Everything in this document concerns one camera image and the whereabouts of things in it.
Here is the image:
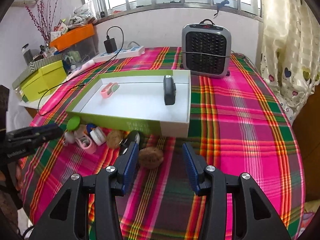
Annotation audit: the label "white round cap jar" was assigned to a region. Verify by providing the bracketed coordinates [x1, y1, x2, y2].
[90, 127, 106, 146]

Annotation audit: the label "green white mushroom toy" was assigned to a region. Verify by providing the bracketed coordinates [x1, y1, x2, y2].
[63, 116, 81, 145]

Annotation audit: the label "brown walnut right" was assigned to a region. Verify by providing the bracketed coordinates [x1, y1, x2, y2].
[138, 147, 164, 169]

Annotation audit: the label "purple dried flower branches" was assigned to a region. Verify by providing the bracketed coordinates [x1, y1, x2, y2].
[23, 0, 59, 44]

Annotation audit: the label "brown walnut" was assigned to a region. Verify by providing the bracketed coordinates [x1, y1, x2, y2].
[138, 147, 164, 169]
[106, 129, 124, 149]

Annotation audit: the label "black rectangular device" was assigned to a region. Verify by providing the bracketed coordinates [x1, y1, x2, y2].
[163, 75, 176, 106]

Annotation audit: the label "plaid bed cover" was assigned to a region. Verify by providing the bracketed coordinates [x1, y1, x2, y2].
[21, 55, 305, 239]

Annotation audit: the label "black charger cable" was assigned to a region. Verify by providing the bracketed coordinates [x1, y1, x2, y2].
[37, 25, 125, 117]

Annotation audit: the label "grey space heater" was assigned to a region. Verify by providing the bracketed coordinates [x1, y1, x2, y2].
[181, 19, 232, 79]

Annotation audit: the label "black charger adapter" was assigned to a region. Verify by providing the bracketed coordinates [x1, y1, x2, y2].
[104, 36, 117, 54]

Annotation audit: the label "heart pattern curtain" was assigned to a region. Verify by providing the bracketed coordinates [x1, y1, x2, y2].
[260, 0, 319, 123]

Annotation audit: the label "wooden wardrobe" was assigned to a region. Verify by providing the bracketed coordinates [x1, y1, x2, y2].
[293, 86, 320, 202]

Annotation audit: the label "yellow green shoe box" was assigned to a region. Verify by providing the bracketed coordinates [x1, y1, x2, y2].
[12, 54, 67, 102]

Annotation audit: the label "pink grey clip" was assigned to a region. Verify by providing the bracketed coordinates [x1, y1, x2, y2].
[100, 82, 119, 99]
[75, 134, 97, 154]

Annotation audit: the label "white power strip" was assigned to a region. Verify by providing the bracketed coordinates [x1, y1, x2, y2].
[92, 46, 145, 63]

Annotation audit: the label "orange lid storage bin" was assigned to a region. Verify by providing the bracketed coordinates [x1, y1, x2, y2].
[49, 24, 98, 66]

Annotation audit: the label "black white round disc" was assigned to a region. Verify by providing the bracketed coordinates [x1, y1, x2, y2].
[119, 130, 141, 155]

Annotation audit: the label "brown walnut left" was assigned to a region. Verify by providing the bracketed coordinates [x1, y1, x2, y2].
[106, 129, 124, 149]

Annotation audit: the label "green white open box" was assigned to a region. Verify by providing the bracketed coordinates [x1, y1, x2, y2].
[66, 69, 191, 138]

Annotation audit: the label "blue orange cord toy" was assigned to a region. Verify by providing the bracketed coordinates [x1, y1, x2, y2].
[86, 123, 97, 135]

